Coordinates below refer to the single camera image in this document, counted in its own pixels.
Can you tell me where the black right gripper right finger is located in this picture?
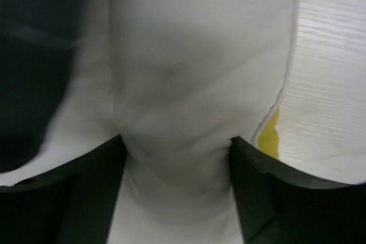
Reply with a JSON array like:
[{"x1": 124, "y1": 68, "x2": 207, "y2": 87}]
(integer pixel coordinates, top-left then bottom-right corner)
[{"x1": 229, "y1": 137, "x2": 365, "y2": 244}]

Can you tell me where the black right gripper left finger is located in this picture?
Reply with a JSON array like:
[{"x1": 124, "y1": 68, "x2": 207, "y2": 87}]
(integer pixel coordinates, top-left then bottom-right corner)
[{"x1": 1, "y1": 135, "x2": 127, "y2": 244}]

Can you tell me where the dark grey checked pillowcase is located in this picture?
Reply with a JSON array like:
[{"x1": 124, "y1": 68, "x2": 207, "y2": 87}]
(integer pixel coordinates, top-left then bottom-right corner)
[{"x1": 0, "y1": 0, "x2": 111, "y2": 174}]

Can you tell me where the white pillow with yellow edge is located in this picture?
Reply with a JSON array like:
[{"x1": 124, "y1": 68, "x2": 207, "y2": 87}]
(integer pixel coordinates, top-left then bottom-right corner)
[{"x1": 0, "y1": 0, "x2": 300, "y2": 244}]

